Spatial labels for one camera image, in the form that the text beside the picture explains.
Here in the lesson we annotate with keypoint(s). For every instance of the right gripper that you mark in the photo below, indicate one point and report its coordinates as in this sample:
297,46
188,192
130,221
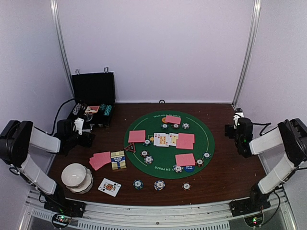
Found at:
229,131

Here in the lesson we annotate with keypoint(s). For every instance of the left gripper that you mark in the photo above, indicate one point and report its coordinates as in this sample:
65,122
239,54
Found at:
89,140

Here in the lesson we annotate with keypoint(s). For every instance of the red backed card deck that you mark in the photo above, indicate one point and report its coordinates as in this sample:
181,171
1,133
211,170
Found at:
100,159

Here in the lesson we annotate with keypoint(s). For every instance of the green chips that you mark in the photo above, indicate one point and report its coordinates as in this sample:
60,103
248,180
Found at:
147,142
207,155
164,126

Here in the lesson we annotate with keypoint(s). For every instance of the face-down community cards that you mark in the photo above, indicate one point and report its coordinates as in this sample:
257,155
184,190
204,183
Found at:
185,141

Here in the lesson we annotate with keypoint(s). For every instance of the blue white chips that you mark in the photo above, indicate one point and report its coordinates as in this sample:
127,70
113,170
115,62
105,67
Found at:
177,169
148,159
185,125

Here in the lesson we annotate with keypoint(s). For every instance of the face-up jack card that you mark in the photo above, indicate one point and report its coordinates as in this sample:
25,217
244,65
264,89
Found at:
109,187

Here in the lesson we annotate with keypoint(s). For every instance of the triangular all-in button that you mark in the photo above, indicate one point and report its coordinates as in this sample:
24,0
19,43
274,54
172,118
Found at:
130,148

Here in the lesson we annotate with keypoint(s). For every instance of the blue small blind button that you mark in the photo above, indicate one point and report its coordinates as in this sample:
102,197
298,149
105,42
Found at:
189,169

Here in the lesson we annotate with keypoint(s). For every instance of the red cards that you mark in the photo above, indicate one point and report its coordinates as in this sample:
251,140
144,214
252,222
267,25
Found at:
185,159
173,119
92,109

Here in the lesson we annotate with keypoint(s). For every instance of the red card being dealt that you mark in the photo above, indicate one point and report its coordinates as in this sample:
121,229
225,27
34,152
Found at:
137,136

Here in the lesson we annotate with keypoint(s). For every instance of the orange black poker chip stack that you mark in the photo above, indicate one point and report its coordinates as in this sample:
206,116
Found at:
186,186

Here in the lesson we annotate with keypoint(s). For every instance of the green poker chip stack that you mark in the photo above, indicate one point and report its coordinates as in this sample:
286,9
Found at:
138,184

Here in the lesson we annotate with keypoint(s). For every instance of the blue white poker chip stack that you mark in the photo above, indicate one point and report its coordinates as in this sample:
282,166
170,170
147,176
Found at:
159,185

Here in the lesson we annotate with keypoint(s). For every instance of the face-up red community card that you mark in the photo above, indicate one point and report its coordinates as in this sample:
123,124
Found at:
156,139

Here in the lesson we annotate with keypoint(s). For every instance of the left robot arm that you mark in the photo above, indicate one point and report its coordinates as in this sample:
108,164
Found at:
17,137

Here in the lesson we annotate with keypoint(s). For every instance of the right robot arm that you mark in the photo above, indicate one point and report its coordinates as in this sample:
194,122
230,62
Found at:
289,139

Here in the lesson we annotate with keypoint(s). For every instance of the white ceramic bowl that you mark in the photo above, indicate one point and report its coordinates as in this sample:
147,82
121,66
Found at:
73,175

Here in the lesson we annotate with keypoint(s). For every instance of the red cards in case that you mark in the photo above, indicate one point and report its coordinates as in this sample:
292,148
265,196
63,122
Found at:
92,109

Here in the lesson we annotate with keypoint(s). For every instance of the teal chips in case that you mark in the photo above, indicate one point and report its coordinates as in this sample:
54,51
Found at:
105,109

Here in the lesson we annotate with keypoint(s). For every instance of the white scalloped plate stack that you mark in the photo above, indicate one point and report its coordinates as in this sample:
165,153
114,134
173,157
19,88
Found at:
85,186

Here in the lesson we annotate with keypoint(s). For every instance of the black poker case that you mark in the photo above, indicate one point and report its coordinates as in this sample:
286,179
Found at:
93,89

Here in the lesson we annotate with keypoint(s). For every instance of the blue gold card box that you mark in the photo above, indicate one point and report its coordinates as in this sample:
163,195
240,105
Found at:
118,160

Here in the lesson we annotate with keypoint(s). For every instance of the round green poker mat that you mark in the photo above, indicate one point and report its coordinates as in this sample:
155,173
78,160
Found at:
164,157

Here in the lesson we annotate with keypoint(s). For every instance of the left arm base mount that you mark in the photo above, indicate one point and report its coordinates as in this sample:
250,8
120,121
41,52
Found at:
72,208

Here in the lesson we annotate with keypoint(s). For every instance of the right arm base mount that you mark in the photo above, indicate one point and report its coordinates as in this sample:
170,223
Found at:
245,206

